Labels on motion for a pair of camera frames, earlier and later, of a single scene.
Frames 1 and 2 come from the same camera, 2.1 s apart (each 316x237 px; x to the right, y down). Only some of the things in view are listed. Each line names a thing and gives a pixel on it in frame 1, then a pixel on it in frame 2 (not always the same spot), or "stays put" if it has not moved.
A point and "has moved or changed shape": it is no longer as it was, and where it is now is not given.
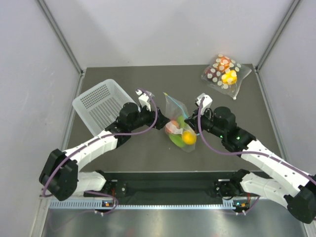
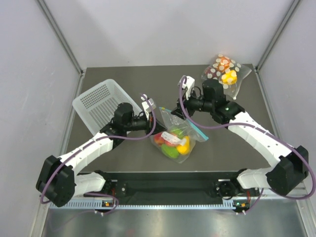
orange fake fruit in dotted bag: x=223 y=63 stays put
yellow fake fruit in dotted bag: x=229 y=78 stays put
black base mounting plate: x=172 y=185 stays put
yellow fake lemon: x=189 y=137 -> x=184 y=149
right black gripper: x=193 y=121 -> x=178 y=110
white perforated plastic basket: x=100 y=106 stays put
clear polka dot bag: x=225 y=75 stays put
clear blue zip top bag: x=180 y=134 has moved or changed shape
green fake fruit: x=177 y=138 -> x=171 y=151
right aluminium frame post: x=294 y=5 stays put
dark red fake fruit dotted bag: x=212 y=74 stays put
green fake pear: x=180 y=120 -> x=179 y=132
